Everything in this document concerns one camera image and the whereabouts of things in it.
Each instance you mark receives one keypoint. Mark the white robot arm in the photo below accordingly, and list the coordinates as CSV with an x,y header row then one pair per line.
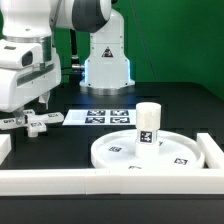
x,y
106,70

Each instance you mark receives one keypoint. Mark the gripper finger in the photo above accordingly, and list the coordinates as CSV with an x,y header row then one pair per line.
x,y
43,101
19,117

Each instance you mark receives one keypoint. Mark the white round table top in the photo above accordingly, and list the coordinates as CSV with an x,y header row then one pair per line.
x,y
120,150

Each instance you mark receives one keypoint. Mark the white cross-shaped table base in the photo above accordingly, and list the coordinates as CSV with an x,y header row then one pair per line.
x,y
34,123

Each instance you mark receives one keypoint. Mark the white marker sheet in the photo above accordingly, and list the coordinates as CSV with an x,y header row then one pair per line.
x,y
100,117

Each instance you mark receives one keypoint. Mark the white U-shaped fence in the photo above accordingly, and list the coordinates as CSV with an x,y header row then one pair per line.
x,y
207,180

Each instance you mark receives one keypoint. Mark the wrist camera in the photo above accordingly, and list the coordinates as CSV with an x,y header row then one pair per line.
x,y
19,55

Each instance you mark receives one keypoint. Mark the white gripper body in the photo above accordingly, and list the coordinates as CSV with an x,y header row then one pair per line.
x,y
19,87

